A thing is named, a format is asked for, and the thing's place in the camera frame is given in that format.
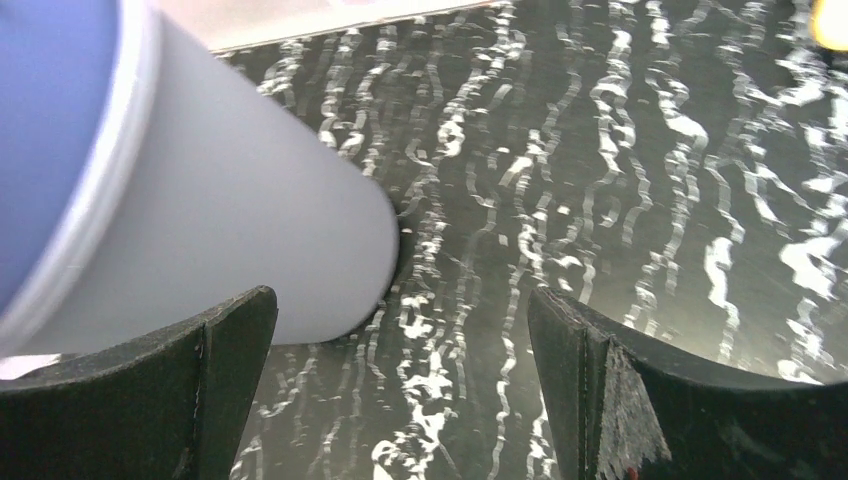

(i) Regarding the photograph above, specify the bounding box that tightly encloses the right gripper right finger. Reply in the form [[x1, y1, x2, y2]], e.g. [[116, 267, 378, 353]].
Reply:
[[527, 286, 847, 479]]

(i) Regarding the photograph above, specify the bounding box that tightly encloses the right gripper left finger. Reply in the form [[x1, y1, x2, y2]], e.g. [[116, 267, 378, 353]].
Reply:
[[1, 286, 278, 479]]

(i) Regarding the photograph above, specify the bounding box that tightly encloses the grey plastic bucket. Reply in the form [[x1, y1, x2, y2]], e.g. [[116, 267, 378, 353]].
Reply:
[[13, 13, 399, 355]]

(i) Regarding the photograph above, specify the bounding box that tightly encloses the blue plastic bucket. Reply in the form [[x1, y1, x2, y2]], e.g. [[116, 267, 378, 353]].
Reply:
[[1, 1, 162, 355]]

